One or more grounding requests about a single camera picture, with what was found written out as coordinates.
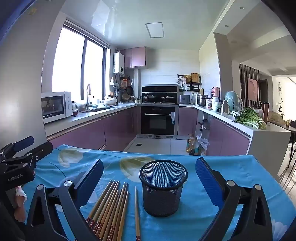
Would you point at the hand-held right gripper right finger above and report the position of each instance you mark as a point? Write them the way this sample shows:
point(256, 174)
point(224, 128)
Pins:
point(208, 180)

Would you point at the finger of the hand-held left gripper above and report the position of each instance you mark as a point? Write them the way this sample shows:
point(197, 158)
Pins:
point(22, 142)
point(39, 150)

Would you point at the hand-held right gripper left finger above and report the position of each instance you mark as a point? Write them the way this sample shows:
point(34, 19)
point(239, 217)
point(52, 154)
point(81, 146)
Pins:
point(91, 183)

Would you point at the bunch of wooden chopsticks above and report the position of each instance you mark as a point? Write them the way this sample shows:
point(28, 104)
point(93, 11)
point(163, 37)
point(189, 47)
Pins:
point(108, 213)

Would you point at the black mesh utensil holder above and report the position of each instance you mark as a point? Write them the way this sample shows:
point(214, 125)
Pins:
point(161, 197)

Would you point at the wooden chopstick red patterned end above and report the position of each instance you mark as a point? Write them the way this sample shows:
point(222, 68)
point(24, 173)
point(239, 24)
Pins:
point(137, 215)

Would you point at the person's left hand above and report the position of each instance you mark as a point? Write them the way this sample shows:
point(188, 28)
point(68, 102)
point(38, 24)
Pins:
point(20, 197)

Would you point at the white kitchen countertop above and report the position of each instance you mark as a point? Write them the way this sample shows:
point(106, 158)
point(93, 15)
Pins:
point(60, 125)

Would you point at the dark cooking oil bottle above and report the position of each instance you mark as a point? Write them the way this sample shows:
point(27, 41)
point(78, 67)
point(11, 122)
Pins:
point(195, 148)

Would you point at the blue floral tablecloth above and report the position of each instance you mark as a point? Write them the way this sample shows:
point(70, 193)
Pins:
point(242, 166)

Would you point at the yellow cooking oil bottle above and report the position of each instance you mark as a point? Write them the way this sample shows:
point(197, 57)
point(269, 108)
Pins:
point(189, 144)

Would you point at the pink base cabinet run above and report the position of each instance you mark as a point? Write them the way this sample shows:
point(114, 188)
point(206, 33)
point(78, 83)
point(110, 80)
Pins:
point(222, 134)
point(115, 127)

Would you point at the white microwave oven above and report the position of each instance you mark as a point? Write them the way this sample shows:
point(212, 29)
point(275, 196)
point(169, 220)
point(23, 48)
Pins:
point(67, 104)

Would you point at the kitchen sink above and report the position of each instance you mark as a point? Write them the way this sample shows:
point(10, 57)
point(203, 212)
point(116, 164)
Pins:
point(97, 109)

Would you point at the bunch of green vegetables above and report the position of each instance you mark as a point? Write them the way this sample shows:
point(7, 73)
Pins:
point(248, 118)

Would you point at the steel thermos bottle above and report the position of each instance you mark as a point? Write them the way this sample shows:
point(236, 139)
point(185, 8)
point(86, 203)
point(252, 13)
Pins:
point(224, 107)

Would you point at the steel kitchen faucet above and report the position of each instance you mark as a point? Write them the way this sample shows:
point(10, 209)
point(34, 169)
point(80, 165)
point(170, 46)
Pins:
point(88, 92)

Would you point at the black built-in oven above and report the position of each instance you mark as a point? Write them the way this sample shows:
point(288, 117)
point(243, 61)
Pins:
point(157, 120)

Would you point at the steel stockpot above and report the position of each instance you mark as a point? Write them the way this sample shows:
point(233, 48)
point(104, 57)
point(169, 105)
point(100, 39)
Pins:
point(202, 99)

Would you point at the white casserole pot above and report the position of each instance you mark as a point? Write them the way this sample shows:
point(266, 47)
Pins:
point(109, 102)

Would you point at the silver rice cooker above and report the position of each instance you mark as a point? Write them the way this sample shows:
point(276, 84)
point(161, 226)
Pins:
point(185, 99)

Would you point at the mint green air fryer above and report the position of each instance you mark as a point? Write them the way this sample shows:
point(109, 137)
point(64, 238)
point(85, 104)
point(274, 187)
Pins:
point(232, 98)

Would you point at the brown tumbler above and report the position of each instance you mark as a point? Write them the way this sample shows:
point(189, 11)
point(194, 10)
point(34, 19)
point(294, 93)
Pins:
point(266, 113)

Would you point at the pink electric kettle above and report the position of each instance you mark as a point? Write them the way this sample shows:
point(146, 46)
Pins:
point(215, 91)

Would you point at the black lidded wok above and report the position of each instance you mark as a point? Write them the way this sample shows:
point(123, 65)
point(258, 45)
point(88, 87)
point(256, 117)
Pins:
point(168, 97)
point(149, 96)

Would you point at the woven basket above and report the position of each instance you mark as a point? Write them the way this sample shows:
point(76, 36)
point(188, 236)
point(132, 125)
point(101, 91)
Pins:
point(126, 97)

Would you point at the kitchen window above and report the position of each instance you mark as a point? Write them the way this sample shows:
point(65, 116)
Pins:
point(69, 60)

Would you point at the black frying pan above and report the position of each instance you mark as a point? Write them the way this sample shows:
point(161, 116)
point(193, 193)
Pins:
point(130, 90)

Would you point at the wooden cutting board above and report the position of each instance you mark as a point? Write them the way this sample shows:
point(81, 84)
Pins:
point(195, 78)

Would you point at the black stove hood unit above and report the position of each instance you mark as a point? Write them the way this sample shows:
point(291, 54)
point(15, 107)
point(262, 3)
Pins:
point(159, 88)

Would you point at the wooden slat partition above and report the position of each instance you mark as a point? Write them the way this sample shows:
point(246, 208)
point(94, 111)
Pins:
point(242, 81)

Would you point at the ceiling light panel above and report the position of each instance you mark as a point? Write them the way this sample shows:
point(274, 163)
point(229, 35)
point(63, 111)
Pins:
point(155, 30)

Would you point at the black wall rack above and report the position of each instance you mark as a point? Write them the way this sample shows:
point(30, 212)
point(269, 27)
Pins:
point(195, 87)

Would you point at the pink wall picture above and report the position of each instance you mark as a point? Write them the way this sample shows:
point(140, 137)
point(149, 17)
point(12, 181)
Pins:
point(252, 89)

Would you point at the white wall water heater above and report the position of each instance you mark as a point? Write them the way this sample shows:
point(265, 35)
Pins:
point(118, 62)

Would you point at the pink wall cabinet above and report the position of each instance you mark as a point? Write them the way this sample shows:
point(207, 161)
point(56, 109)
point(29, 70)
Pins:
point(136, 56)

